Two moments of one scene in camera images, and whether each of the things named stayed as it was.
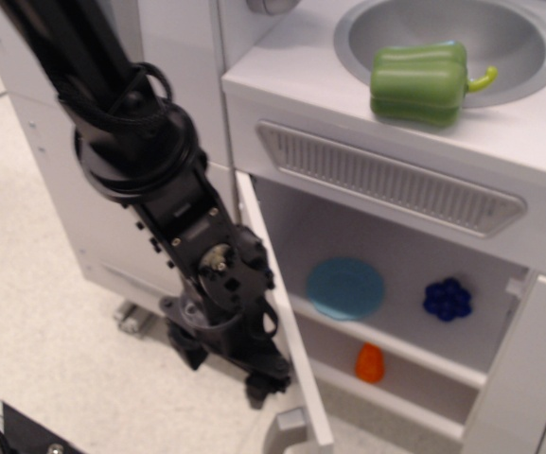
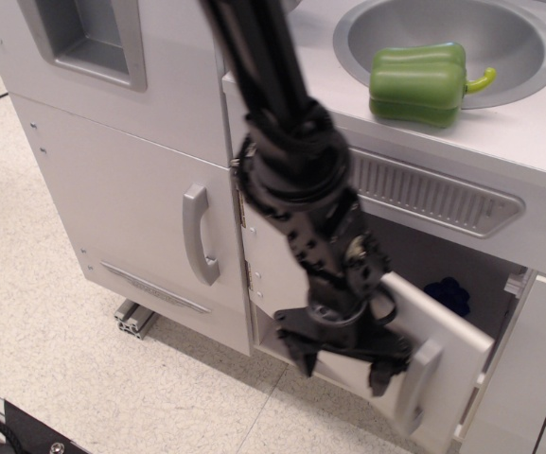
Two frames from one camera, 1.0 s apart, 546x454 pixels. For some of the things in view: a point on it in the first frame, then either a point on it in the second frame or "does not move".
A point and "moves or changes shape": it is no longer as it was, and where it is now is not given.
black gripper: x=230 y=319 → x=356 y=325
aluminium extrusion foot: x=131 y=317 does not move
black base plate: x=26 y=436 does not move
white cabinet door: x=301 y=377 moves or changes shape
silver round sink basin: x=519 y=38 does not move
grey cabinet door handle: x=291 y=426 → x=428 y=355
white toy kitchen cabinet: x=412 y=166 does not move
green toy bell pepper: x=423 y=83 does not move
